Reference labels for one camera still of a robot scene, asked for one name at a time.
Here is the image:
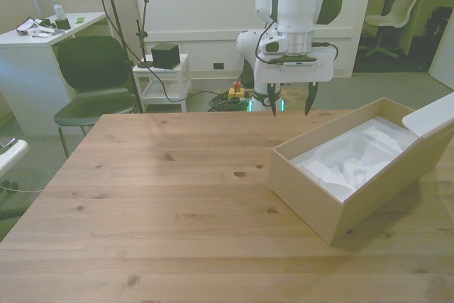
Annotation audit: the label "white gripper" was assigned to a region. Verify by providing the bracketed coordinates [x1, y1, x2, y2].
[254, 49, 335, 118]

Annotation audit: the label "tan cardboard box with lid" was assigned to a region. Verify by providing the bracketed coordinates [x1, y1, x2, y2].
[269, 92, 454, 246]

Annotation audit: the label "yellow emergency stop red button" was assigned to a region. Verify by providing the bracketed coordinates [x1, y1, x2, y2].
[228, 82, 246, 101]

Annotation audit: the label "white moulded foam insert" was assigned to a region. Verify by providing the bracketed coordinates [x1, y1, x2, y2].
[290, 115, 419, 203]

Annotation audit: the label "small white side table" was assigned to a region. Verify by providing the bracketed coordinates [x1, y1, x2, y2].
[132, 53, 194, 113]

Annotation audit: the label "white panelled partition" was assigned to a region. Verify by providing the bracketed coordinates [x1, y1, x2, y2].
[129, 0, 377, 80]

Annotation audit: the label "black cube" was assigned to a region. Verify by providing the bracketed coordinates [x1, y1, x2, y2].
[150, 43, 179, 70]

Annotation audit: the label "white swivel office chair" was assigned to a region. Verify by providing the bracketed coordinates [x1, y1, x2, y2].
[364, 0, 420, 58]

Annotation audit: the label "dark bag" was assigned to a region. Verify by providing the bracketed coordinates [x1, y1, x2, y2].
[423, 6, 454, 73]

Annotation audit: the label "black chair with metal legs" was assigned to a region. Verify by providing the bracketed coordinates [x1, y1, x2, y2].
[53, 35, 139, 160]

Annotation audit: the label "clear bottle with green cap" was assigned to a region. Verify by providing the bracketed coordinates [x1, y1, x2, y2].
[52, 0, 67, 20]

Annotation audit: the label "white handheld device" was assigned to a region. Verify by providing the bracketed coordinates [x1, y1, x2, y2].
[28, 26, 55, 39]

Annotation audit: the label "white desk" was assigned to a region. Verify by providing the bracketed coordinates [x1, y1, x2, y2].
[0, 11, 115, 137]

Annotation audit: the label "black and white headset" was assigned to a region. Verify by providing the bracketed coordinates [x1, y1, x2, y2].
[16, 17, 40, 35]

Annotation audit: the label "white rounded furniture edge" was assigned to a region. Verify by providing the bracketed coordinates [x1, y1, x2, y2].
[0, 138, 29, 178]

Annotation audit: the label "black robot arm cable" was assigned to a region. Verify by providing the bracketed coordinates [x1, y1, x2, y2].
[246, 0, 338, 67]

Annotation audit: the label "coiled black floor cables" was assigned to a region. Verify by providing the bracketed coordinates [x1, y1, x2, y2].
[207, 92, 251, 114]

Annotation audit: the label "thin cable with dark plugs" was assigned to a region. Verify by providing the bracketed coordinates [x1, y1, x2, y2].
[0, 180, 40, 194]

